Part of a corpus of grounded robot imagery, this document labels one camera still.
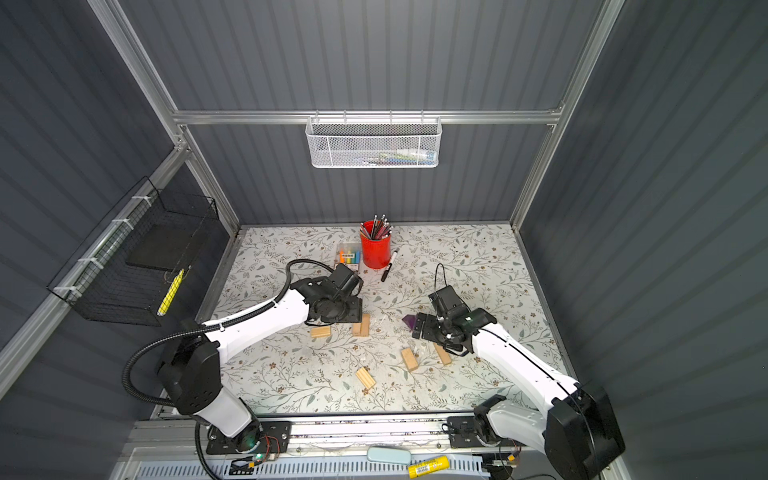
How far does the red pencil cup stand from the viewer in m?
1.01

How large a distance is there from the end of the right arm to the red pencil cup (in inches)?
13.0

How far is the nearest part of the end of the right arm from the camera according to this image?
586 millimetres
